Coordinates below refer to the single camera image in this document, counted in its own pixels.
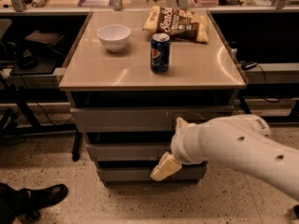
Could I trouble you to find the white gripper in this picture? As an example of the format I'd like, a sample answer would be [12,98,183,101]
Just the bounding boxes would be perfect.
[150,117,207,181]

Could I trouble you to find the grey drawer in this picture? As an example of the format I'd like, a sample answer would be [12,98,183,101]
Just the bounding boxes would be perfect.
[86,143,170,161]
[97,161,206,182]
[71,105,233,133]

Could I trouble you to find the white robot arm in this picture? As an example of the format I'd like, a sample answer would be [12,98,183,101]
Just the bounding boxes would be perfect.
[150,114,299,200]

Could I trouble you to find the grey top drawer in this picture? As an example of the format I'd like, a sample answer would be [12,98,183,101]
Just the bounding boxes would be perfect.
[71,105,233,133]

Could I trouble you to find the grey bottom drawer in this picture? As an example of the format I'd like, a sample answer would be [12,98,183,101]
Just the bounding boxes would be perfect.
[97,161,206,182]

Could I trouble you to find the grey drawer cabinet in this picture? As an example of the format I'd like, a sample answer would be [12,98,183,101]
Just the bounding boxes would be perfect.
[58,9,248,187]

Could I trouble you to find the black table leg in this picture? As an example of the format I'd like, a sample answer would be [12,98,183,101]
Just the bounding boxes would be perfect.
[239,96,250,114]

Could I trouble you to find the black stand leg left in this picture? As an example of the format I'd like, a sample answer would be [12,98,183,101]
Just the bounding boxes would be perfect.
[72,132,82,161]

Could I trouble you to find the blue Pepsi can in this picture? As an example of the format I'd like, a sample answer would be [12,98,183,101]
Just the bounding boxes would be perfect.
[150,33,170,73]

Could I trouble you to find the black power adapter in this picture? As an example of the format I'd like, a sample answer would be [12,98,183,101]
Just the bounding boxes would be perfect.
[240,61,257,71]

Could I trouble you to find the brown chips bag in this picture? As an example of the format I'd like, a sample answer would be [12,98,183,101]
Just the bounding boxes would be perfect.
[143,6,209,43]

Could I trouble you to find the white bowl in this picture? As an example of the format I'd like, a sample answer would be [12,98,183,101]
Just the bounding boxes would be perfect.
[97,24,131,52]

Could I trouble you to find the dark brown box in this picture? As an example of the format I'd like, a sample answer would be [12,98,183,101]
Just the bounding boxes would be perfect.
[24,30,64,58]

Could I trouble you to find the black shoe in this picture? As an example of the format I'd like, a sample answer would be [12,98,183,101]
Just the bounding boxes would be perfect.
[19,184,69,221]

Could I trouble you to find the black headphones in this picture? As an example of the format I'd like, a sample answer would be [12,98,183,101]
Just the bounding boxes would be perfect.
[13,45,38,70]

